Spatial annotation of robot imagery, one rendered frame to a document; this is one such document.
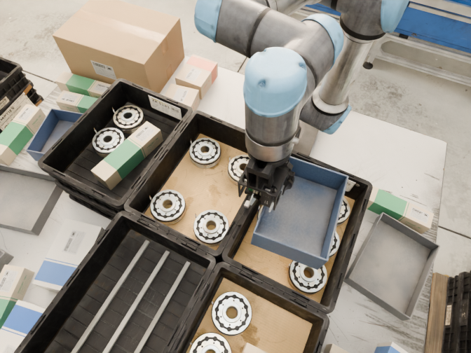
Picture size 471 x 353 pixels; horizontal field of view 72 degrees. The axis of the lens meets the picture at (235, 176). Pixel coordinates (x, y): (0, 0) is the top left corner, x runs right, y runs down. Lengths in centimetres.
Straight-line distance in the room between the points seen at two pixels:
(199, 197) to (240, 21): 63
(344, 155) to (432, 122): 143
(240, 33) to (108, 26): 104
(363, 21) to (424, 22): 184
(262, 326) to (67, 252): 60
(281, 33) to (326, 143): 90
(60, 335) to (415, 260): 107
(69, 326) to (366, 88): 237
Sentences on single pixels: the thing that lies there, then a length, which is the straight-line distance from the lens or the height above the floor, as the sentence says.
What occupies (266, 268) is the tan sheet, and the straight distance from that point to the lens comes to 94.
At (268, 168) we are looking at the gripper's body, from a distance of 49.
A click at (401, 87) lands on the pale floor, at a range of 282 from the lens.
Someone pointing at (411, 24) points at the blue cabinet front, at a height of 41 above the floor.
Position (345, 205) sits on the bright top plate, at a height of 86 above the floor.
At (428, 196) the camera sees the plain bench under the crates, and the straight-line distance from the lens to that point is 138.
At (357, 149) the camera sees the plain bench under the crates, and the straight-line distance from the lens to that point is 137.
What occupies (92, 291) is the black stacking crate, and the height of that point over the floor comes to 83.
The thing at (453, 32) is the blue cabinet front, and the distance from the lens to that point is 271.
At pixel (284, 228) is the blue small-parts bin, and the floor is 108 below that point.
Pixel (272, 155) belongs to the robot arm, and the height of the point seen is 135.
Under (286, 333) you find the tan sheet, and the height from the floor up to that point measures 83.
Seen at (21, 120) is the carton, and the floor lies 76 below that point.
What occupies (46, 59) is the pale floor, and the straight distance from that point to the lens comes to 296.
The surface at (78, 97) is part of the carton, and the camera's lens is 145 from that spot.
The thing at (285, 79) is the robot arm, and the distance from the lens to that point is 38.
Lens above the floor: 174
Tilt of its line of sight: 60 degrees down
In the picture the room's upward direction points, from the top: 4 degrees clockwise
